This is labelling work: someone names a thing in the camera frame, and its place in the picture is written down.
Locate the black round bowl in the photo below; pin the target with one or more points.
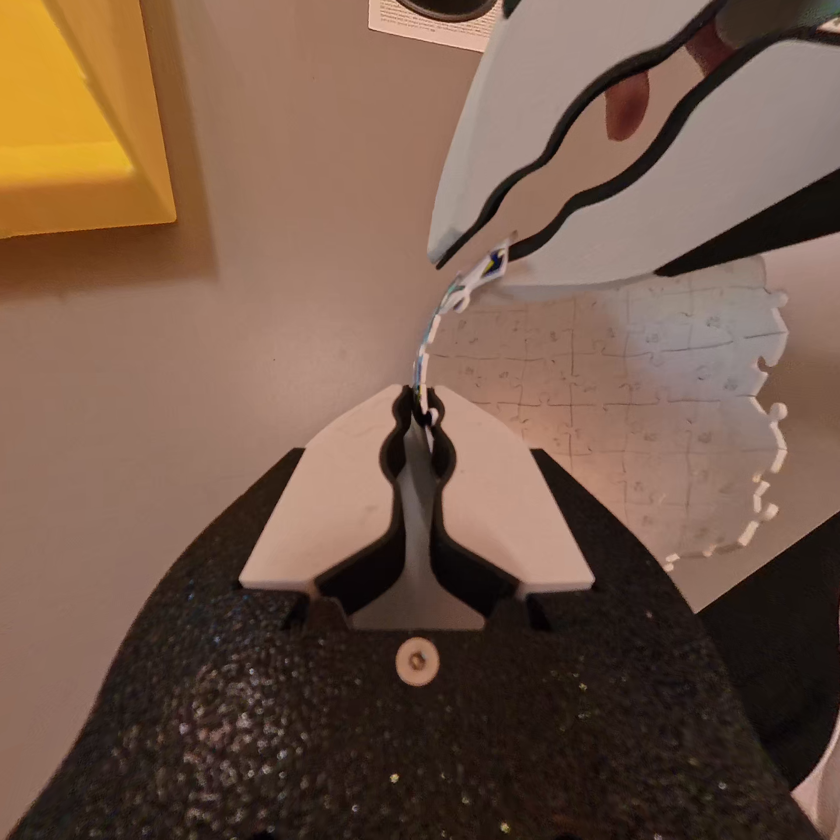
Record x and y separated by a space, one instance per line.
446 6

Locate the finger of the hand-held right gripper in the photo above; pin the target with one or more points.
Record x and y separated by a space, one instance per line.
525 98
709 170

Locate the yellow plastic bin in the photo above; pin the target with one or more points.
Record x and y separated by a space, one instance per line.
72 118

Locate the colourful puzzle piece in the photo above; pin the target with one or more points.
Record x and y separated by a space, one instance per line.
489 270

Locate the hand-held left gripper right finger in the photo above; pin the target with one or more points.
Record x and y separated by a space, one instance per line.
512 518

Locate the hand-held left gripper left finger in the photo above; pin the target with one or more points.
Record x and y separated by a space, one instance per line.
328 512

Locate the printed paper sheet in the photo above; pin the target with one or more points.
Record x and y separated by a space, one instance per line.
394 19

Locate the white puzzle ball shell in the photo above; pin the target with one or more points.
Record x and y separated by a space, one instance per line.
623 407

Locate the person's right hand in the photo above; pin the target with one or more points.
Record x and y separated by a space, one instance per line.
628 111

